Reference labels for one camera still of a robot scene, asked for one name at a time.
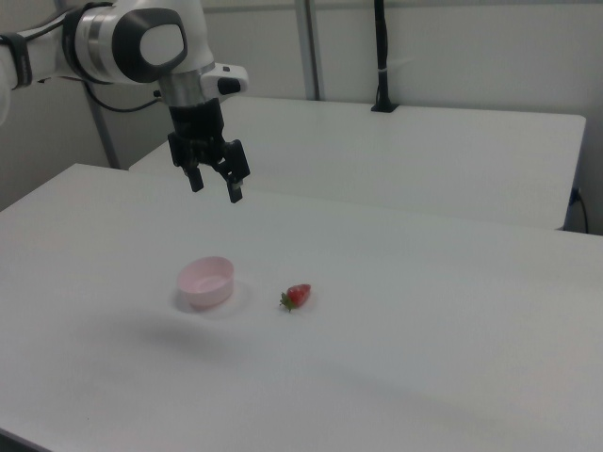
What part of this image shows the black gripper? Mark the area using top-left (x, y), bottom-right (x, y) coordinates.
top-left (167, 96), bottom-right (251, 204)

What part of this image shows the red strawberry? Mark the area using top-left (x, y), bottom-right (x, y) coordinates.
top-left (278, 282), bottom-right (313, 314)

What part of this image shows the pink plastic bowl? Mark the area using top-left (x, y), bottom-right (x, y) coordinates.
top-left (176, 255), bottom-right (236, 312)

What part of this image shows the black pole with base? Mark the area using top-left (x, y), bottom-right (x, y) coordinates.
top-left (370, 0), bottom-right (400, 113)

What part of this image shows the slanted aluminium frame post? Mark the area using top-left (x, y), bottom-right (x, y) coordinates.
top-left (84, 82), bottom-right (120, 170)

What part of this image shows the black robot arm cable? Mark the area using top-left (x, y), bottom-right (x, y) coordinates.
top-left (84, 82), bottom-right (164, 113)

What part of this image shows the black wall cable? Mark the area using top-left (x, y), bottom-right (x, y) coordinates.
top-left (575, 187), bottom-right (591, 234)

